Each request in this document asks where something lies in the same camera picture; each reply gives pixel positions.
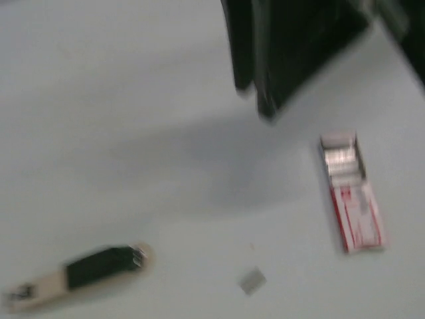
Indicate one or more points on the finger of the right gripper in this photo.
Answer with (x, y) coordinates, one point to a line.
(276, 46)

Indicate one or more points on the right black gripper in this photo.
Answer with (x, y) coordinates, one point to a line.
(405, 21)

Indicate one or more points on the red white staple box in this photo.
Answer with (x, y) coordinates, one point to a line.
(360, 223)

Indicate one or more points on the black silver stapler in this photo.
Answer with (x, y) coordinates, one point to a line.
(108, 266)

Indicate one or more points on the short grey staple strip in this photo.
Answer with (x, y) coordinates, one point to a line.
(252, 281)

